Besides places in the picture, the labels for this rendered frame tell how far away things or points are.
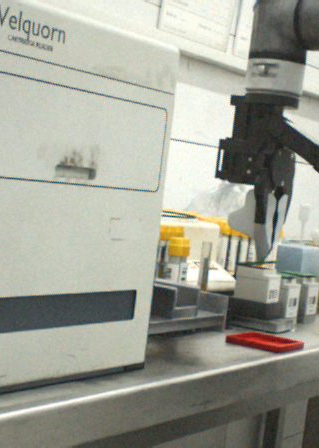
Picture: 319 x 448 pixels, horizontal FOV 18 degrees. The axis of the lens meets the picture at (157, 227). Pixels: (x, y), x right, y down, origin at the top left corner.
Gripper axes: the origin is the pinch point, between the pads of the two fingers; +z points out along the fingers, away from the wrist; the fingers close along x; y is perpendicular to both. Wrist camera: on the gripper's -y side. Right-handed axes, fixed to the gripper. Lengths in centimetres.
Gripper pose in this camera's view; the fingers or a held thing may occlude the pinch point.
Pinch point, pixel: (267, 252)
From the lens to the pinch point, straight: 129.3
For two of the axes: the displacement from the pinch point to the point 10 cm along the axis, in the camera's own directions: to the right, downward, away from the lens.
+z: -1.2, 9.9, 0.5
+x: -5.1, -0.2, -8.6
